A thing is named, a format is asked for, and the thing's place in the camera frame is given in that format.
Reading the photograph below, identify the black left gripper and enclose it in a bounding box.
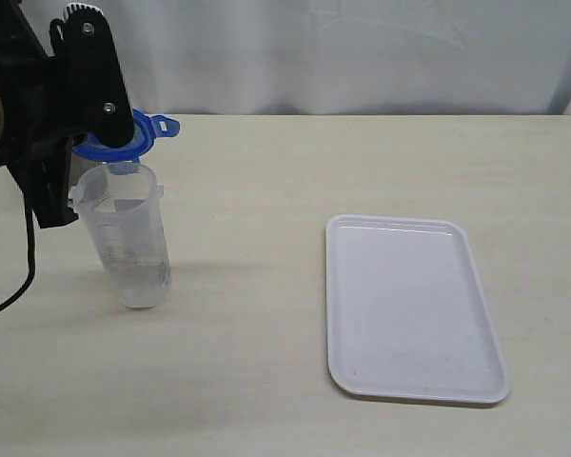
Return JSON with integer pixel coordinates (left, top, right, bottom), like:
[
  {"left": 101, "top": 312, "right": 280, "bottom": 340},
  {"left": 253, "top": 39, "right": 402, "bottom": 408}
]
[{"left": 0, "top": 3, "right": 133, "bottom": 229}]

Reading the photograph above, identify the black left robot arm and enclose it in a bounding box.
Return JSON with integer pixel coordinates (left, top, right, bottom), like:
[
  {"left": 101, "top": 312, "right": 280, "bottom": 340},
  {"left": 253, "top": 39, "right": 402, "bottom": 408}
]
[{"left": 0, "top": 1, "right": 134, "bottom": 229}]

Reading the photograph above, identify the clear plastic tall container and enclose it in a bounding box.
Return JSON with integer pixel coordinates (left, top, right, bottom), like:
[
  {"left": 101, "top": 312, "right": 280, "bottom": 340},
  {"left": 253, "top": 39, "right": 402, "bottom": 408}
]
[{"left": 69, "top": 162, "right": 170, "bottom": 309}]

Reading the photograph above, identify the white background curtain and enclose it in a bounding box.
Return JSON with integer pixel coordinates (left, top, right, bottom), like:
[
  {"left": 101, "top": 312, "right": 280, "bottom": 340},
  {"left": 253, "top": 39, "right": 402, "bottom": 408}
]
[{"left": 9, "top": 0, "right": 571, "bottom": 116}]

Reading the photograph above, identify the white plastic tray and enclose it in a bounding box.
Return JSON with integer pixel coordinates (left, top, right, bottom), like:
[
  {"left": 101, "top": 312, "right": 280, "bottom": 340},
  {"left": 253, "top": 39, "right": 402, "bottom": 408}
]
[{"left": 325, "top": 214, "right": 511, "bottom": 406}]

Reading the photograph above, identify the blue container lid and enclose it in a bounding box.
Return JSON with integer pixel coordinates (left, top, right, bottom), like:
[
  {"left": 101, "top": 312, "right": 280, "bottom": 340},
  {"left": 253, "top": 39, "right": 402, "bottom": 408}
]
[{"left": 73, "top": 109, "right": 180, "bottom": 175}]

